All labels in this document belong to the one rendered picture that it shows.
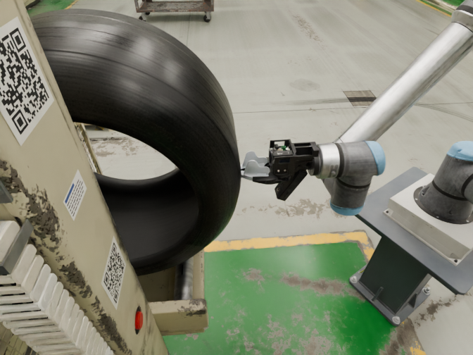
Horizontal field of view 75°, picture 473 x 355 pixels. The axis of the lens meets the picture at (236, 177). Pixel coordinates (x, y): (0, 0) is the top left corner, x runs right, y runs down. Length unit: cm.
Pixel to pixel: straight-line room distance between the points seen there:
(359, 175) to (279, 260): 120
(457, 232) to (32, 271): 132
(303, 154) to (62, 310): 60
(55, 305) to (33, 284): 5
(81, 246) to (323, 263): 171
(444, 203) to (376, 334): 78
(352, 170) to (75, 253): 63
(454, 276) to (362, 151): 74
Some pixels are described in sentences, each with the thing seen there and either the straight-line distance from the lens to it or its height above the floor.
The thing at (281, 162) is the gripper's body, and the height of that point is 115.
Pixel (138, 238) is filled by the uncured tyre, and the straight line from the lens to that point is 92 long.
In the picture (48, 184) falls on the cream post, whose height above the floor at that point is 142.
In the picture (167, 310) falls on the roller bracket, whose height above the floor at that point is 95.
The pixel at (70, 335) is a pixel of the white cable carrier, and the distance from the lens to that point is 41.
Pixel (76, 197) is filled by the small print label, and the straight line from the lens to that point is 38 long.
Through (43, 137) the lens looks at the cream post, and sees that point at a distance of 33.
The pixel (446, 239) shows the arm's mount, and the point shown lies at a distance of 140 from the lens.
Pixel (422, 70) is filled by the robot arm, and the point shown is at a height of 129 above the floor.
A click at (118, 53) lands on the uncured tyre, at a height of 145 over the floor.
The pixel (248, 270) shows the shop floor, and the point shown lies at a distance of 189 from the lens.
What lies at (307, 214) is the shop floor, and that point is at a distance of 219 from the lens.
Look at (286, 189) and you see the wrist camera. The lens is 82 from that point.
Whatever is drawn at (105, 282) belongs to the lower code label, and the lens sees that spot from 46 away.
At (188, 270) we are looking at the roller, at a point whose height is 92.
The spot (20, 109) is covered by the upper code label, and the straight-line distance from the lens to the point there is 31.
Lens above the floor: 162
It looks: 42 degrees down
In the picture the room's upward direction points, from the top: straight up
